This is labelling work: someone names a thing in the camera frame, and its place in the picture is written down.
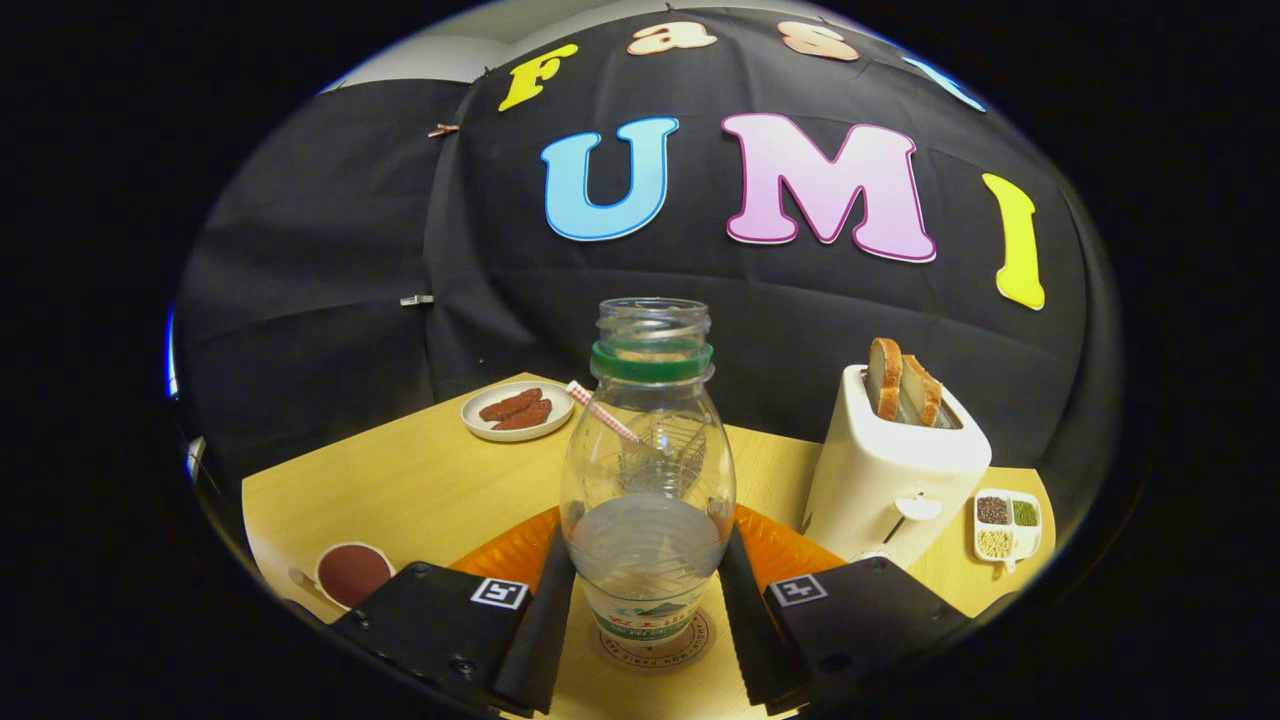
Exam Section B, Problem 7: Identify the white round plate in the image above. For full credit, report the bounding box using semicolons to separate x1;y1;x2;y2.
461;380;575;443

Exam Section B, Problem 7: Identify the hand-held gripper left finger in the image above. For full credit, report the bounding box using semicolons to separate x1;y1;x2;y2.
330;505;578;718

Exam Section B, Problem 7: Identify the black backdrop cloth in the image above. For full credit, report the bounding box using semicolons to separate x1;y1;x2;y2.
172;5;1121;521

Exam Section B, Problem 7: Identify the clear plastic juice bottle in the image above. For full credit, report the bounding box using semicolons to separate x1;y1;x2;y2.
560;297;738;649

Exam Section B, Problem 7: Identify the white toaster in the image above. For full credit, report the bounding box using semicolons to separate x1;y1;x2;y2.
803;364;993;567

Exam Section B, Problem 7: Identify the round wooden coaster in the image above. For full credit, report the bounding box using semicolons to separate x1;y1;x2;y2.
598;608;714;670

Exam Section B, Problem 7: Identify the metal wire basket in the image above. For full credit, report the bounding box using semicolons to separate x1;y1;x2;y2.
615;413;708;493

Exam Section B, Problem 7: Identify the toast slice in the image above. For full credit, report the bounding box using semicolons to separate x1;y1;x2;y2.
866;337;905;422
900;355;944;429

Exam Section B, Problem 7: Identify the brown sausage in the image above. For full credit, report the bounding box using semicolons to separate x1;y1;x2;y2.
478;388;543;422
492;399;553;432

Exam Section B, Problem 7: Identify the white divided dish with beans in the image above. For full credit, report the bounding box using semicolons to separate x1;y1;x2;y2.
973;487;1043;574

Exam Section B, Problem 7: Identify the beige cup with maroon inside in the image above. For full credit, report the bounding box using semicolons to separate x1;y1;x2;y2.
288;542;397;611

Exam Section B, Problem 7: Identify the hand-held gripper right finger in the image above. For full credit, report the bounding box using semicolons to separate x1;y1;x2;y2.
718;505;971;717

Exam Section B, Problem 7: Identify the wooden table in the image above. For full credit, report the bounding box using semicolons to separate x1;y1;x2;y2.
242;373;1058;720

